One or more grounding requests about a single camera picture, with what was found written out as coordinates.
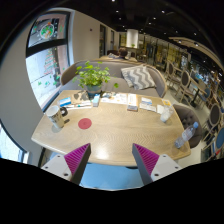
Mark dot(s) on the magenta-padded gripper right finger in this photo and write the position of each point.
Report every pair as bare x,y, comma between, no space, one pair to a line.
146,160

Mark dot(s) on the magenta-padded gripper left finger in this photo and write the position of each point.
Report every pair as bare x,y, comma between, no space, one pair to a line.
77,159

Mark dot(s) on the flat round red coaster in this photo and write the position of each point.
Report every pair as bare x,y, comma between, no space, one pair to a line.
85,123

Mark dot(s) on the dark small book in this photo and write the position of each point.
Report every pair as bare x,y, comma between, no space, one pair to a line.
132,108

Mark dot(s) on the blue and white leaflet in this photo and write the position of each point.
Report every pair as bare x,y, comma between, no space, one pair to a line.
147,104

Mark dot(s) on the grey tufted armchair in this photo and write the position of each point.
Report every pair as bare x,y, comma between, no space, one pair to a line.
188,115

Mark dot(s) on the small blue box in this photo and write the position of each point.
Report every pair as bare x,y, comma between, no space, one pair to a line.
96,100

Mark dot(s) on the white paper sheets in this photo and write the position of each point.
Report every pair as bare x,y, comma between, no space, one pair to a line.
115,98

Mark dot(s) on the grey zigzag cushion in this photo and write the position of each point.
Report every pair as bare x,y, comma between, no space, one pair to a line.
138,77

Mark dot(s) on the green potted plant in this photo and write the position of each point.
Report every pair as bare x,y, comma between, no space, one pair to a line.
91,76

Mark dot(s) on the group of dining chairs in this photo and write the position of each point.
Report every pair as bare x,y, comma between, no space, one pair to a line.
185,80

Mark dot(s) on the person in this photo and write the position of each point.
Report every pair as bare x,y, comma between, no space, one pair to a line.
123,53

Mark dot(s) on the food picture window poster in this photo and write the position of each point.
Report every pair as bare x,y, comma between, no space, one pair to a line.
46,30

